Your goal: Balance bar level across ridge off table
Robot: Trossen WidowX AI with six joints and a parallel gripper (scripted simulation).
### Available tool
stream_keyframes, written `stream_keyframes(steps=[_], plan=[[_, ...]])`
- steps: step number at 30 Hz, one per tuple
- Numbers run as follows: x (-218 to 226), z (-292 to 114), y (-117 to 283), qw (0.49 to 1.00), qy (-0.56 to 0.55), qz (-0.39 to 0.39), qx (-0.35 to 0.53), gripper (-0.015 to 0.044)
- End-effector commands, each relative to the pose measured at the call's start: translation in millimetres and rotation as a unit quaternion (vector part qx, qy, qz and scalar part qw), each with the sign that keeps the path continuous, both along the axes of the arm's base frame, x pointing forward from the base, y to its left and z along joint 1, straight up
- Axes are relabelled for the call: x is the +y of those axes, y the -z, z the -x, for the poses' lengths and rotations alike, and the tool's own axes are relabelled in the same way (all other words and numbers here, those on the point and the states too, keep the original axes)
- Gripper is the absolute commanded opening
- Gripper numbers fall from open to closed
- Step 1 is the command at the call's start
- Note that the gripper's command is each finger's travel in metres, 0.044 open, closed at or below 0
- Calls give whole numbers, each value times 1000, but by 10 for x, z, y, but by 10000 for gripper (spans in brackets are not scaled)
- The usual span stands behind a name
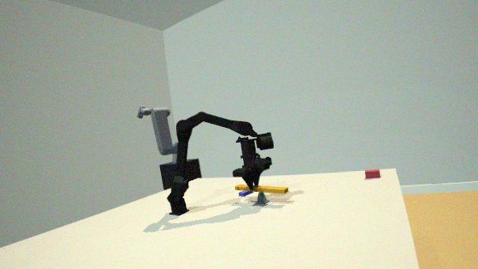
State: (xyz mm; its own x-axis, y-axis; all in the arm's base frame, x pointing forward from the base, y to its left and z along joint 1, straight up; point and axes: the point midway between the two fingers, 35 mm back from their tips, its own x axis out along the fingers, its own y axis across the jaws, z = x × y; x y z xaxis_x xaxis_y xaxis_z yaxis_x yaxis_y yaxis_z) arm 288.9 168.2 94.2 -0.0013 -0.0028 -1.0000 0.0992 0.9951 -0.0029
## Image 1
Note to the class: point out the yellow bar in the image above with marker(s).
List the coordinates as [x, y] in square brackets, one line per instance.
[261, 189]

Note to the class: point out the small blue block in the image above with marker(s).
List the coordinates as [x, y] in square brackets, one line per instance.
[244, 193]

